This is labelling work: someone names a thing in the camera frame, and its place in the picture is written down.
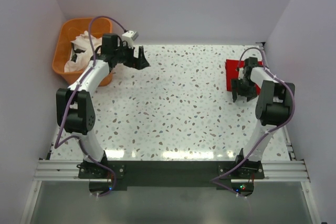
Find red t shirt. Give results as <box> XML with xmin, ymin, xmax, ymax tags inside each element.
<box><xmin>225</xmin><ymin>57</ymin><xmax>263</xmax><ymax>95</ymax></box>

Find white t shirt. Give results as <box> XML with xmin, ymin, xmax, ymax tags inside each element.
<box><xmin>64</xmin><ymin>30</ymin><xmax>93</xmax><ymax>72</ymax></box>

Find orange plastic laundry basket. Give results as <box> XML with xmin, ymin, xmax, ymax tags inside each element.
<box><xmin>52</xmin><ymin>17</ymin><xmax>113</xmax><ymax>84</ymax></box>

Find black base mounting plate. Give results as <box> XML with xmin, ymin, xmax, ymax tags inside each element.
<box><xmin>77</xmin><ymin>159</ymin><xmax>265</xmax><ymax>193</ymax></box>

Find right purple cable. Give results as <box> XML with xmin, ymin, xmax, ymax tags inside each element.
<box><xmin>211</xmin><ymin>47</ymin><xmax>297</xmax><ymax>196</ymax></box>

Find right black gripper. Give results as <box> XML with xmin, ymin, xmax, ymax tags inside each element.
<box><xmin>230</xmin><ymin>77</ymin><xmax>257</xmax><ymax>102</ymax></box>

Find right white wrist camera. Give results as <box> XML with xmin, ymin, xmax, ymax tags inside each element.
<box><xmin>237</xmin><ymin>68</ymin><xmax>245</xmax><ymax>79</ymax></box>

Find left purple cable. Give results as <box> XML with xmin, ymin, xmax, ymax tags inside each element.
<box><xmin>54</xmin><ymin>16</ymin><xmax>128</xmax><ymax>198</ymax></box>

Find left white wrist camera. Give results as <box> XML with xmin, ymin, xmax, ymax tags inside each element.
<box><xmin>121</xmin><ymin>30</ymin><xmax>139</xmax><ymax>45</ymax></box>

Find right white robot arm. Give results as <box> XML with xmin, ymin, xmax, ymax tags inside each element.
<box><xmin>230</xmin><ymin>57</ymin><xmax>295</xmax><ymax>178</ymax></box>

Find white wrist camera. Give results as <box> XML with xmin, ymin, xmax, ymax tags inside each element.
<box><xmin>237</xmin><ymin>68</ymin><xmax>245</xmax><ymax>79</ymax></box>
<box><xmin>121</xmin><ymin>30</ymin><xmax>139</xmax><ymax>45</ymax></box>

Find aluminium frame rail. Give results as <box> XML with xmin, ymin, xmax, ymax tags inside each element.
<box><xmin>24</xmin><ymin>137</ymin><xmax>323</xmax><ymax>223</ymax></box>

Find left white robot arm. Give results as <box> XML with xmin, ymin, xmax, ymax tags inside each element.
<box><xmin>54</xmin><ymin>30</ymin><xmax>150</xmax><ymax>178</ymax></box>

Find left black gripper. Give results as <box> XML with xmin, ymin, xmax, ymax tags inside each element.
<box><xmin>113</xmin><ymin>41</ymin><xmax>149</xmax><ymax>70</ymax></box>

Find purple cable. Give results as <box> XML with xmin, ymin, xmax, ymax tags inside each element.
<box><xmin>54</xmin><ymin>16</ymin><xmax>128</xmax><ymax>198</ymax></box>
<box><xmin>211</xmin><ymin>47</ymin><xmax>297</xmax><ymax>196</ymax></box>

